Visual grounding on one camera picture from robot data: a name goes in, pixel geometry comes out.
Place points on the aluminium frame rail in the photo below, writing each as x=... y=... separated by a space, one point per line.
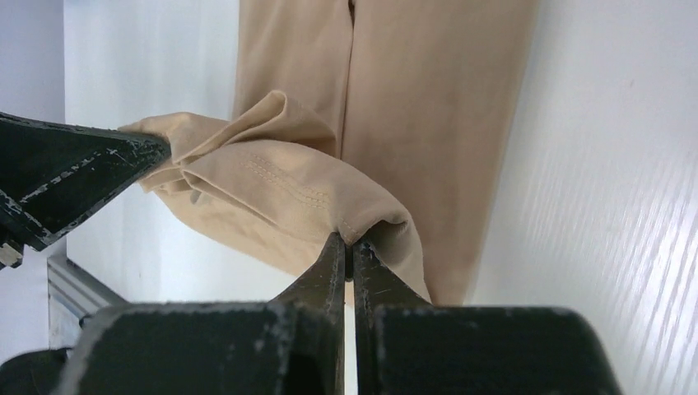
x=74 y=295

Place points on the beige t shirt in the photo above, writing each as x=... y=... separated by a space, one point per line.
x=377 y=120

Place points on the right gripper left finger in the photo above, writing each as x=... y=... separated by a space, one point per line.
x=291 y=344

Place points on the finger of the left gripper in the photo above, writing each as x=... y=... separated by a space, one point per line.
x=55 y=176

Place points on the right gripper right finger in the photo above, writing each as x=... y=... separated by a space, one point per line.
x=405 y=345

